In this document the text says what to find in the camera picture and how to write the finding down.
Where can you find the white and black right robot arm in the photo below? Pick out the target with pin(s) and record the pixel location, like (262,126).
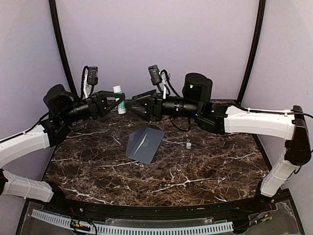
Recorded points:
(195,103)

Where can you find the white glue stick cap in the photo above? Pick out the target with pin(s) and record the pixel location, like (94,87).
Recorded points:
(188,145)

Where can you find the left black frame post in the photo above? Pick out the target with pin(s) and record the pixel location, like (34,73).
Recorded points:
(61,46)

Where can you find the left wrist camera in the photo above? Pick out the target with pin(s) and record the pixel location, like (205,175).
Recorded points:
(92,77)

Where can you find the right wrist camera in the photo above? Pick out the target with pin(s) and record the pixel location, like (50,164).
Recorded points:
(155,74)

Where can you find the right black frame post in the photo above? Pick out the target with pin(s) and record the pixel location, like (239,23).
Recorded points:
(253,50)

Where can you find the white slotted cable duct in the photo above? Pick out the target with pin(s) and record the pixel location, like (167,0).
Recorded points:
(135,227)

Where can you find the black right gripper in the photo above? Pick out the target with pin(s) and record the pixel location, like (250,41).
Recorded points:
(155,103)

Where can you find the black frame post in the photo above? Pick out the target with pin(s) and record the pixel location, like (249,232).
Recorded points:
(61,46)
(253,50)

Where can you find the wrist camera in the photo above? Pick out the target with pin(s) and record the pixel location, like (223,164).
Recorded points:
(155,74)
(92,77)

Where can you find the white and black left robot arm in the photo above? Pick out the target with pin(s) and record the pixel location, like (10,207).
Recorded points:
(64,108)

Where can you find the grey paper envelope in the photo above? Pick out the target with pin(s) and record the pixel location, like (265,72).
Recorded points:
(143,144)

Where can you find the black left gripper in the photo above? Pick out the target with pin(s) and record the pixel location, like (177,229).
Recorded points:
(98,103)

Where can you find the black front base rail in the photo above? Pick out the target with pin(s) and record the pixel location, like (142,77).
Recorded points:
(100,212)

